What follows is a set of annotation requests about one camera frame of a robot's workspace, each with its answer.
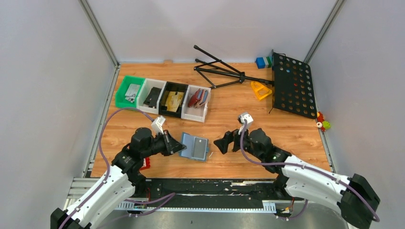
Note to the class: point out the white bin with black cards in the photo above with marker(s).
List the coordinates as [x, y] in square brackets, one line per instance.
[148, 84]

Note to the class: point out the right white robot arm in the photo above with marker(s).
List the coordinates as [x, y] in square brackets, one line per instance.
[352, 197]

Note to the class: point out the black perforated music desk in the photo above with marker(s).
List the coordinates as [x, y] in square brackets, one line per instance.
[293, 86]

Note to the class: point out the blue green toy blocks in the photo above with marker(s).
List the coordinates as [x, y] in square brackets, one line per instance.
[264, 62]

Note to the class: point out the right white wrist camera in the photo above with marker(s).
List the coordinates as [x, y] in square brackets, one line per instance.
[245, 119]

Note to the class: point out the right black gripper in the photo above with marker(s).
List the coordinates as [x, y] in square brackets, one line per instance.
[229, 137]

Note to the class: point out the black plastic bin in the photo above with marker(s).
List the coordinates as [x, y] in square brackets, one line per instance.
[176, 87]

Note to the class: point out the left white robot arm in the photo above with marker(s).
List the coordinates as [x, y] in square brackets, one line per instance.
[121, 181]

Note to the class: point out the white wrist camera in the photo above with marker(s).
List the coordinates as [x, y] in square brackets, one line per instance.
[245, 119]
[157, 124]

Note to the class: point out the yellow triangle toy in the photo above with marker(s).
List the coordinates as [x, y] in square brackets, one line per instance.
[261, 91]

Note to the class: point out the silver cards stack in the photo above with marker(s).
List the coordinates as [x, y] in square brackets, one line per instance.
[132, 92]

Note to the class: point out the blue card holder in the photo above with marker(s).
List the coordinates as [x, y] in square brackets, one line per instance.
[188, 140]
[202, 99]

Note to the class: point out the black cards stack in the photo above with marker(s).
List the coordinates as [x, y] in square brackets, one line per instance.
[152, 98]

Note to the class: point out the gold cards stack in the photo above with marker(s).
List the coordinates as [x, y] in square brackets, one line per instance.
[174, 100]

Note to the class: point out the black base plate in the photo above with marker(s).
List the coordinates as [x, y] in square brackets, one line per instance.
[214, 193]

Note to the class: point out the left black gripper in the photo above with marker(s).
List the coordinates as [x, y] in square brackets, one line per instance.
[173, 143]

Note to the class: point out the red card holder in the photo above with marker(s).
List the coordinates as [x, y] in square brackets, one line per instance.
[195, 98]

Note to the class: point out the black folded tripod stand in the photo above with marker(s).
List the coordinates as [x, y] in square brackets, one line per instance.
[219, 67]

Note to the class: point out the red toy brick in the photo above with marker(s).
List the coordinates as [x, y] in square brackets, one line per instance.
[146, 164]

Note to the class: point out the green plastic bin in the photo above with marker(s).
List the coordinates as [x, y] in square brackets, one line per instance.
[120, 101]

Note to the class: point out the colourful toy pile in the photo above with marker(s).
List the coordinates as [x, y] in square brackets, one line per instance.
[321, 123]

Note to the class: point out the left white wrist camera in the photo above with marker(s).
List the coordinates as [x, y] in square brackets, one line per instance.
[157, 124]

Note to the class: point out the white bin with card holders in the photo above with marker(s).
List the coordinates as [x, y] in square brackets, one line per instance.
[192, 113]

